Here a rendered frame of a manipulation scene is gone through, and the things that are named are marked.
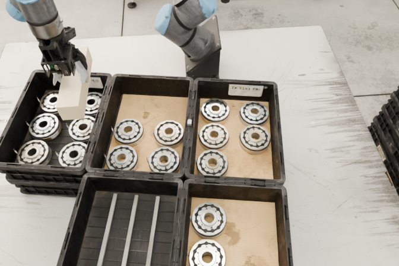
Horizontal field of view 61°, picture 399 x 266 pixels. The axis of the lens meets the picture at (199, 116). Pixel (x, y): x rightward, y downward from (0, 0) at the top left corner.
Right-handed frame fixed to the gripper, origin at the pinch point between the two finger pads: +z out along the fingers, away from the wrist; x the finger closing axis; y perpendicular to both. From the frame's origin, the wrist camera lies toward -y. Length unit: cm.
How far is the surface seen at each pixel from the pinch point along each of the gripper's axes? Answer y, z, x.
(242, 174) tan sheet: 23, 26, 50
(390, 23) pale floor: -142, 109, 211
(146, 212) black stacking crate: 33.6, 25.9, 18.5
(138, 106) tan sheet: -7.8, 25.8, 15.0
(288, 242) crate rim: 48, 16, 57
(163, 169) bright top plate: 21.0, 22.6, 24.2
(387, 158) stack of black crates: -8, 88, 142
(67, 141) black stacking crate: 5.3, 26.0, -9.5
